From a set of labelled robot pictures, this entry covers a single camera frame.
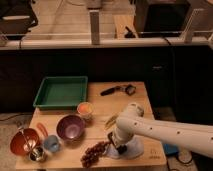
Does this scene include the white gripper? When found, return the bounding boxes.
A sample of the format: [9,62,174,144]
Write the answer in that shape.
[107,127,128,152]

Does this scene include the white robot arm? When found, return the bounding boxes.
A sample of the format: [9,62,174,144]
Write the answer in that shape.
[108,102,213,158]

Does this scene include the purple bowl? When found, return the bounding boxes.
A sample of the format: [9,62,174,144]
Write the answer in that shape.
[56,115,85,141]

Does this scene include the red bowl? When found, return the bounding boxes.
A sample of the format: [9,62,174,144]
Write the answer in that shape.
[10,128,40,156]

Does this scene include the yellow green banana toy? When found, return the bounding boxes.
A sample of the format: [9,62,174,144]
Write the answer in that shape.
[104,114,118,129]

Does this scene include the light blue cloth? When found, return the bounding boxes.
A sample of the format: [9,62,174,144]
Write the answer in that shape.
[105,137,144,160]

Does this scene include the bunch of purple grapes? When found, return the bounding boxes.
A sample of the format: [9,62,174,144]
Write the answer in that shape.
[81,141,110,168]

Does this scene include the orange small cup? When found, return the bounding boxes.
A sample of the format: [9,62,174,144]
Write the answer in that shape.
[77,102,93,120]

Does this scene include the blue box on floor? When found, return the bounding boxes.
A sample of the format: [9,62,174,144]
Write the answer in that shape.
[163,144,179,155]

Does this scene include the blue cup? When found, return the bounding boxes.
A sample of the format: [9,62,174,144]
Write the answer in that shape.
[43,135,60,153]

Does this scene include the green plastic tray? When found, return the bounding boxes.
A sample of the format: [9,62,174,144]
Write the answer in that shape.
[33,76,88,110]

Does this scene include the orange carrot toy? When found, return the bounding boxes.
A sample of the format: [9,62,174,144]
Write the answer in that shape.
[37,123,48,138]

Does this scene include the small metal cup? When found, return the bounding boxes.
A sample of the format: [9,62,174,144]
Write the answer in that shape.
[29,146,46,162]

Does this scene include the metal spoon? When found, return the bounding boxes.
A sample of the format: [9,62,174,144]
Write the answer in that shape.
[18,126,31,151]

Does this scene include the black chair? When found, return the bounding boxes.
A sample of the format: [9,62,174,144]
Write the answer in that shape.
[0,0,39,36]

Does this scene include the grey vertical post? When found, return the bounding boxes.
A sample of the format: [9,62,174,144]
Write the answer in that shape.
[89,10,100,45]

